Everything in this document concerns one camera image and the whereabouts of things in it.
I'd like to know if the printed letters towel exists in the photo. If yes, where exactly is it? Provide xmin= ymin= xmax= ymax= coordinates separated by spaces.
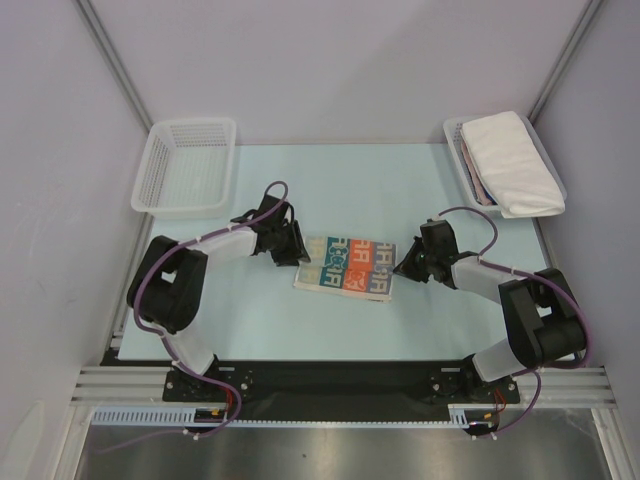
xmin=293 ymin=236 xmax=397 ymax=303

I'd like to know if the white towel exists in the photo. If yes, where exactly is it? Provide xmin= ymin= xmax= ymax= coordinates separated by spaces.
xmin=461 ymin=111 xmax=565 ymax=219

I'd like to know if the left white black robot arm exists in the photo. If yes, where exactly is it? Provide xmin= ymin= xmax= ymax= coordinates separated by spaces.
xmin=127 ymin=194 xmax=310 ymax=400

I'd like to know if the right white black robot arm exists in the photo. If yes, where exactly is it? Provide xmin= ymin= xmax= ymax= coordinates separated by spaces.
xmin=394 ymin=220 xmax=590 ymax=402

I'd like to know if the pink towel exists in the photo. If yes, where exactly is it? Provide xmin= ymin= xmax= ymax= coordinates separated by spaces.
xmin=460 ymin=141 xmax=496 ymax=206

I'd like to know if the right white plastic basket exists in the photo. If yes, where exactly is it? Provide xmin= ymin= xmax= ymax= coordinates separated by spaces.
xmin=443 ymin=114 xmax=567 ymax=218

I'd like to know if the white plastic basket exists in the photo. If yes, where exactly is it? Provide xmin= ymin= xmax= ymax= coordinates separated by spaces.
xmin=130 ymin=117 xmax=237 ymax=220
xmin=443 ymin=114 xmax=567 ymax=218

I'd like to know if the left white plastic basket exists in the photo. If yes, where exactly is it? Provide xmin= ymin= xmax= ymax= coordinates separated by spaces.
xmin=130 ymin=117 xmax=237 ymax=220

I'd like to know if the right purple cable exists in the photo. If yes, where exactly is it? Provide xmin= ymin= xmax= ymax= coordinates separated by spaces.
xmin=434 ymin=207 xmax=595 ymax=441

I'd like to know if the purple cable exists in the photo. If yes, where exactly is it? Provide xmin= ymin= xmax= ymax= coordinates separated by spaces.
xmin=92 ymin=180 xmax=291 ymax=454
xmin=434 ymin=207 xmax=595 ymax=441

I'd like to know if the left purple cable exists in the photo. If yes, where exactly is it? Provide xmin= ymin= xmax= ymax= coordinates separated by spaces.
xmin=92 ymin=180 xmax=291 ymax=454

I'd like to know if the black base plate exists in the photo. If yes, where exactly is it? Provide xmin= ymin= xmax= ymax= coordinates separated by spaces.
xmin=162 ymin=360 xmax=520 ymax=423

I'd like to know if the white slotted cable duct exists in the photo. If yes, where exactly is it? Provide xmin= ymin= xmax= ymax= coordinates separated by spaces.
xmin=92 ymin=402 xmax=531 ymax=430

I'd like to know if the left aluminium corner post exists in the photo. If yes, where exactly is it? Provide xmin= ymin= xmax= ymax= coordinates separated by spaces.
xmin=71 ymin=0 xmax=153 ymax=132

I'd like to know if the aluminium corner post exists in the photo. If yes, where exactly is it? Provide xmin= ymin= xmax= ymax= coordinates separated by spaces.
xmin=71 ymin=0 xmax=153 ymax=132
xmin=527 ymin=0 xmax=608 ymax=124

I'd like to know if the right aluminium corner post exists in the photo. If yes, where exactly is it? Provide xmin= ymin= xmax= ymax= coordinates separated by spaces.
xmin=527 ymin=0 xmax=608 ymax=124

